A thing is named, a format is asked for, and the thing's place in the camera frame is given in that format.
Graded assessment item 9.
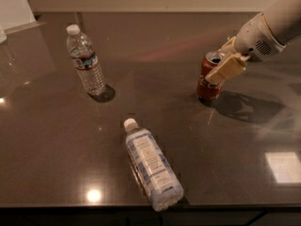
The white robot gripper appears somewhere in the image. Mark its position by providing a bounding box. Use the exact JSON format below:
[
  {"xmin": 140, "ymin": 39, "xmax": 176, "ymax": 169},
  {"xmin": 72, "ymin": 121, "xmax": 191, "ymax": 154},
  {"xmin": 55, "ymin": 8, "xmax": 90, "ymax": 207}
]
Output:
[{"xmin": 205, "ymin": 13, "xmax": 285, "ymax": 84}]

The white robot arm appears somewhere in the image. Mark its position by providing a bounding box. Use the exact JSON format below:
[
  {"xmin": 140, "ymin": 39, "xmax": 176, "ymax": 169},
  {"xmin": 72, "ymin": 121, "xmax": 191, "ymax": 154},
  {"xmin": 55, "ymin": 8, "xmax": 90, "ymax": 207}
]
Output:
[{"xmin": 205, "ymin": 0, "xmax": 301, "ymax": 84}]

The clear water bottle red label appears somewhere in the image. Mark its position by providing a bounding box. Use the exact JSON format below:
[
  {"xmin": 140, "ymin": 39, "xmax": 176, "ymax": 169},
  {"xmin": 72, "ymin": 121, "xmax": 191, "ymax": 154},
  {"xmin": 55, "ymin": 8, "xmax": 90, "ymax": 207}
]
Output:
[{"xmin": 67, "ymin": 24, "xmax": 105, "ymax": 96}]

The red coke can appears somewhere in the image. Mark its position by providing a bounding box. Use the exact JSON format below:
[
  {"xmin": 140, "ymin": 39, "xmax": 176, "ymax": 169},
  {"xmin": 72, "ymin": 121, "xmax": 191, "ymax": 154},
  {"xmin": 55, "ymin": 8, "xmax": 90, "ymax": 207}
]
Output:
[{"xmin": 197, "ymin": 52, "xmax": 223, "ymax": 101}]

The blue label plastic bottle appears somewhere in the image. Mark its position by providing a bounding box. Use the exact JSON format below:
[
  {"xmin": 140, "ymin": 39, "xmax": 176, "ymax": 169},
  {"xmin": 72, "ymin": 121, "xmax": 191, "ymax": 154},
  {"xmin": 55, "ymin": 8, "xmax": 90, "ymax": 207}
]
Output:
[{"xmin": 123, "ymin": 118, "xmax": 183, "ymax": 212}]

